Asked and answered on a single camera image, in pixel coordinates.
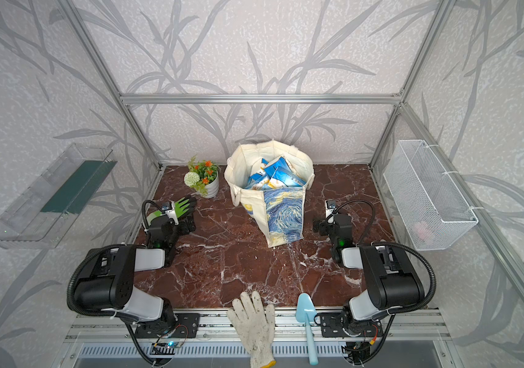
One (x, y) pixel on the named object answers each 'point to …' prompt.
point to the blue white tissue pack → (283, 176)
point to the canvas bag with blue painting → (278, 211)
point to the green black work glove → (185, 208)
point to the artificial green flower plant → (201, 173)
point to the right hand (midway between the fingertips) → (327, 211)
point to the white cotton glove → (254, 328)
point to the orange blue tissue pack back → (266, 179)
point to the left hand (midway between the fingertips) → (181, 214)
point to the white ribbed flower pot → (212, 188)
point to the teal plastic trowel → (306, 313)
